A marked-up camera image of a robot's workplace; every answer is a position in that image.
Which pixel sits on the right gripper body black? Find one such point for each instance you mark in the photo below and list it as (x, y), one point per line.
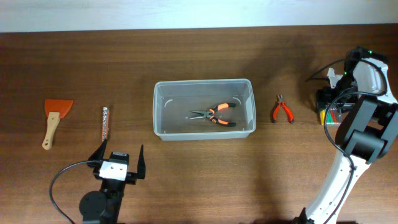
(345, 85)

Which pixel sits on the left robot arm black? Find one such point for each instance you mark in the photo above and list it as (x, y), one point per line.
(103, 205)

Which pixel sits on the right robot arm white-black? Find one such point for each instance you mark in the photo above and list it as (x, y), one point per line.
(364, 135)

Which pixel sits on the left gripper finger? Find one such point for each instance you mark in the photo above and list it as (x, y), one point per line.
(141, 165)
(96, 157)

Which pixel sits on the clear plastic container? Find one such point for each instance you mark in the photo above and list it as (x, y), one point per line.
(174, 100)

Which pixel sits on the clear screwdriver bit case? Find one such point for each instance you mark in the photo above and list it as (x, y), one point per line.
(333, 118)

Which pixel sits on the orange socket bit rail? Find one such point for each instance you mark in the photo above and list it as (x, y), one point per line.
(105, 123)

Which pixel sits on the orange scraper wooden handle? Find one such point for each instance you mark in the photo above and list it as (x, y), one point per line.
(55, 110)

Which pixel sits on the orange-black long nose pliers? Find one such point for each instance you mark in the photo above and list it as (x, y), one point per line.
(210, 114)

